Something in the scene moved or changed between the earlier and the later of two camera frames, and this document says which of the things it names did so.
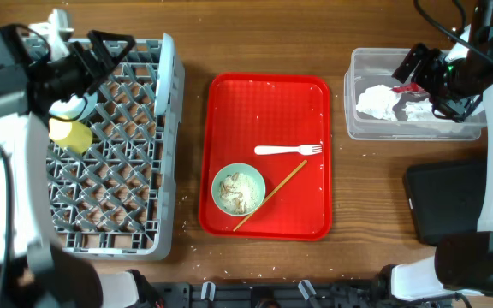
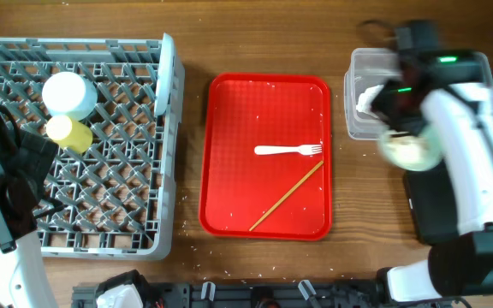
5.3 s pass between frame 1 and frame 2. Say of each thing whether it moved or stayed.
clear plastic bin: stayed
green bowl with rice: moved
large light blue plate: stayed
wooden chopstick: moved
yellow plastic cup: stayed
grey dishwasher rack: stayed
